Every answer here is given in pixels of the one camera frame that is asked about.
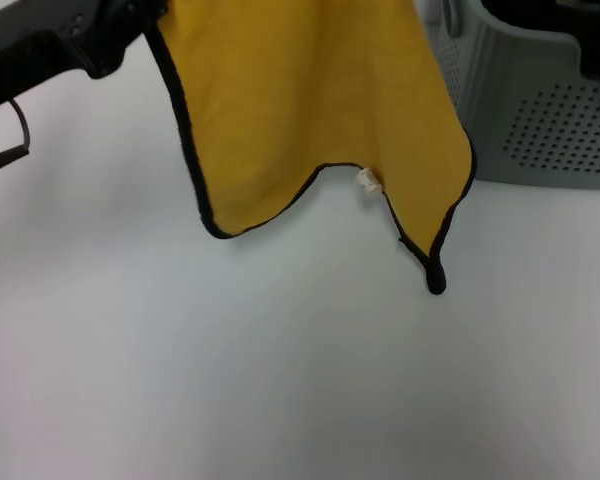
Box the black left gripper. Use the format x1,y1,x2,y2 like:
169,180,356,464
0,0,169,116

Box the yellow towel with black edge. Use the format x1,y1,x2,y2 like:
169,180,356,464
144,0,479,296

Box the white towel tag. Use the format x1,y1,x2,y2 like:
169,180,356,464
355,167,383,197

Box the grey perforated plastic storage box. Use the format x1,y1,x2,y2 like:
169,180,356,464
413,0,600,192

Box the dark looped cable with plug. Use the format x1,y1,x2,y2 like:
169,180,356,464
0,96,32,187

